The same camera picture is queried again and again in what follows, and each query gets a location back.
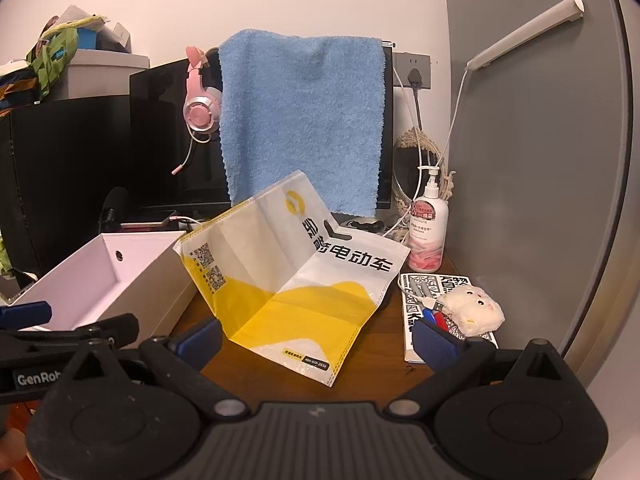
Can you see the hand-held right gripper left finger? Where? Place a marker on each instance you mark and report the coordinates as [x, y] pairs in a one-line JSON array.
[[200, 342]]

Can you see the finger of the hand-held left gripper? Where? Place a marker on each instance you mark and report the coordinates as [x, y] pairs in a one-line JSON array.
[[120, 331], [25, 314]]

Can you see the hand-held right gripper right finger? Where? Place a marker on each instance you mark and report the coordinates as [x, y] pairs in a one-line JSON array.
[[435, 345]]

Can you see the white cardboard box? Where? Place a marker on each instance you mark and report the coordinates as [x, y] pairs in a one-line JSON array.
[[150, 295]]

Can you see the white and yellow non-woven bag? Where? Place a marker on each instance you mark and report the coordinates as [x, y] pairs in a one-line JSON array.
[[280, 270]]

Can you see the red pen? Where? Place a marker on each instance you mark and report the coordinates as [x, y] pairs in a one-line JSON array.
[[441, 320]]

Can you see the blue pen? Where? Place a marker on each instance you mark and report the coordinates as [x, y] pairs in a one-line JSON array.
[[427, 316]]

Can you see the black and white book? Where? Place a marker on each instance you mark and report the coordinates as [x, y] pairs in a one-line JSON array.
[[412, 306]]

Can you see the white plush toy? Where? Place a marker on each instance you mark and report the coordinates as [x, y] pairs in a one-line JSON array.
[[475, 310]]

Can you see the black microphone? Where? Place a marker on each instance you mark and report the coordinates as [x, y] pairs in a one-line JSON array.
[[116, 202]]

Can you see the black computer case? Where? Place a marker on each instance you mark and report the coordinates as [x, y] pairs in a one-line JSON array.
[[65, 170]]

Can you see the grey cabinet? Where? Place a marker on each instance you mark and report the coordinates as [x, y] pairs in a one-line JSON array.
[[525, 185]]

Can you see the black monitor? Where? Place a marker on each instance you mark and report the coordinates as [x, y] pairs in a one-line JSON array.
[[160, 135]]

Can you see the round mirror with woven rim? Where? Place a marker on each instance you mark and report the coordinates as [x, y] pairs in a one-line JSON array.
[[415, 135]]

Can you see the multicoloured cloth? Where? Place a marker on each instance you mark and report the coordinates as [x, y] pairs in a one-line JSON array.
[[17, 85]]

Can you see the pink headset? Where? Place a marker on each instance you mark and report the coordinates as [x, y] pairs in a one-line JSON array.
[[200, 107]]

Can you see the grey storage box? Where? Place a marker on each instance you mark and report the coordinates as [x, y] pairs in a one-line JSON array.
[[100, 75]]

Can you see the blue towel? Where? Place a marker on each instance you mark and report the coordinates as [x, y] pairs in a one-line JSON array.
[[300, 110]]

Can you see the black power plug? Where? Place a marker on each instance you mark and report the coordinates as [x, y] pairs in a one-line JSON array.
[[416, 78]]

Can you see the green cloth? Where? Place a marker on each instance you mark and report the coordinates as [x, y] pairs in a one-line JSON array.
[[60, 45]]

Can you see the small white carton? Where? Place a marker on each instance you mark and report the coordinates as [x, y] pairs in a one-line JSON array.
[[119, 35]]

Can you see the white tube lamp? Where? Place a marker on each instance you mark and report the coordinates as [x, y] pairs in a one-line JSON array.
[[525, 30]]

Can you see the grey wall socket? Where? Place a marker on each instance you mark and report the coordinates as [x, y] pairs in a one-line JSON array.
[[400, 65]]

